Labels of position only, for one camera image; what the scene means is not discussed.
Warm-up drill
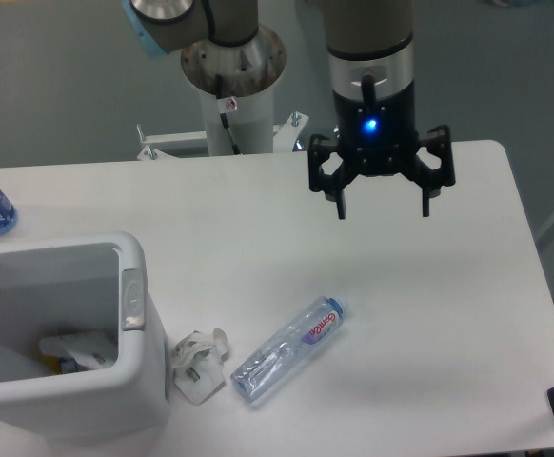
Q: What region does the white trash inside can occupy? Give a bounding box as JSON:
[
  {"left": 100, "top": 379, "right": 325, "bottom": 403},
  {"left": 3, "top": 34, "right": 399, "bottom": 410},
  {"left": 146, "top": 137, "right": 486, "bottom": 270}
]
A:
[{"left": 39, "top": 330, "right": 118, "bottom": 374}]

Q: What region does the crumpled white paper trash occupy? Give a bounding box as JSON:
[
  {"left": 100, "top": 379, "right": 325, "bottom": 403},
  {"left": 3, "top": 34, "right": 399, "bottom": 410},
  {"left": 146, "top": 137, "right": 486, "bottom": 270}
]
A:
[{"left": 170, "top": 328, "right": 229, "bottom": 406}]

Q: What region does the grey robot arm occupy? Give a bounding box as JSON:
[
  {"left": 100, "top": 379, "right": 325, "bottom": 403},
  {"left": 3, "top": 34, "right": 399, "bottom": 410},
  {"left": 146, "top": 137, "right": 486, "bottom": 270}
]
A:
[{"left": 122, "top": 1, "right": 456, "bottom": 213}]

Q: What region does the white trash can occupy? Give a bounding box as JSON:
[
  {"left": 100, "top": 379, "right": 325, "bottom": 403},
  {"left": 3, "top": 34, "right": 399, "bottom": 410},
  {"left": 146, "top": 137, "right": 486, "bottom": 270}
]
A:
[{"left": 0, "top": 232, "right": 170, "bottom": 438}]

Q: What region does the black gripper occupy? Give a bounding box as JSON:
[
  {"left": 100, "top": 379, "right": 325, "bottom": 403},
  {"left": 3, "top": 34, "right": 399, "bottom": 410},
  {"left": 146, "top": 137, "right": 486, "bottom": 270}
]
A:
[{"left": 307, "top": 85, "right": 457, "bottom": 220}]

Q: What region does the clear plastic water bottle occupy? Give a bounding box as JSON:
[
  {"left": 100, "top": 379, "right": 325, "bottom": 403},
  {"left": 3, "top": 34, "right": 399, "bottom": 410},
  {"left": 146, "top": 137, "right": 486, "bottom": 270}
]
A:
[{"left": 230, "top": 296, "right": 350, "bottom": 403}]

